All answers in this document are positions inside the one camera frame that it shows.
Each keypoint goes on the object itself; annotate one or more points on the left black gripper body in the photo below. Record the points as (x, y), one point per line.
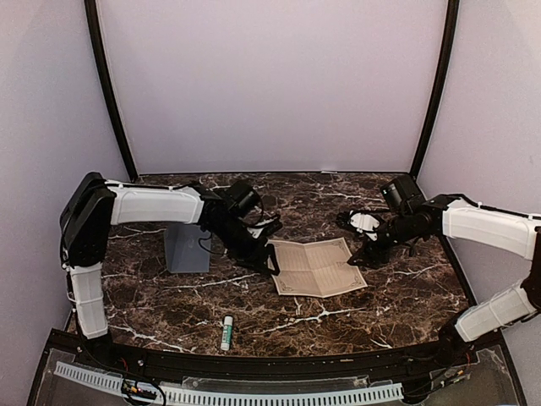
(240, 247)

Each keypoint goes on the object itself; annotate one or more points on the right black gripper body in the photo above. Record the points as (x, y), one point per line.
(385, 254)

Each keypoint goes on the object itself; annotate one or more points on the grey blue envelope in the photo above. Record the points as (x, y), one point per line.
(186, 249)

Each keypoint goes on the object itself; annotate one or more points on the beige lined letter paper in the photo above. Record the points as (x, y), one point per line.
(317, 269)

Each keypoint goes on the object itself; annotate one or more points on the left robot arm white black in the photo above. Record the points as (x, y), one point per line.
(99, 204)

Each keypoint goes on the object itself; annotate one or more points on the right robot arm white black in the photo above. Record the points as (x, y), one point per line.
(411, 216)

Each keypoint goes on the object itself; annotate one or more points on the white green glue stick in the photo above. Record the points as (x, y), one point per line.
(226, 336)

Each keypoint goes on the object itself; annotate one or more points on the clear acrylic front plate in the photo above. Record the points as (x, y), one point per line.
(274, 386)

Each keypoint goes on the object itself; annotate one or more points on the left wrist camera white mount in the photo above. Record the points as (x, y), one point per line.
(267, 227)

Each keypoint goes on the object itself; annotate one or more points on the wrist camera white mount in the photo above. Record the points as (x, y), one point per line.
(267, 227)
(359, 222)

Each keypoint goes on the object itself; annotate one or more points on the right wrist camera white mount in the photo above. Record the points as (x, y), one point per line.
(359, 222)

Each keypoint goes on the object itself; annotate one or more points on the black curved front rail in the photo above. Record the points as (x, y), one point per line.
(408, 363)

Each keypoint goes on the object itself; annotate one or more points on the white slotted cable duct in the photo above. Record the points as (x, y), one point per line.
(173, 394)

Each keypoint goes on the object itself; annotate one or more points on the right black frame post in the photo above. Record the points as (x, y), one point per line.
(444, 58)

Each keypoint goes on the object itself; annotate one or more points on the black frame post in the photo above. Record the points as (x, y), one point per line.
(444, 58)
(98, 48)

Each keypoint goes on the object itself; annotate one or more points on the left black frame post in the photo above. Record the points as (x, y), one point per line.
(98, 48)

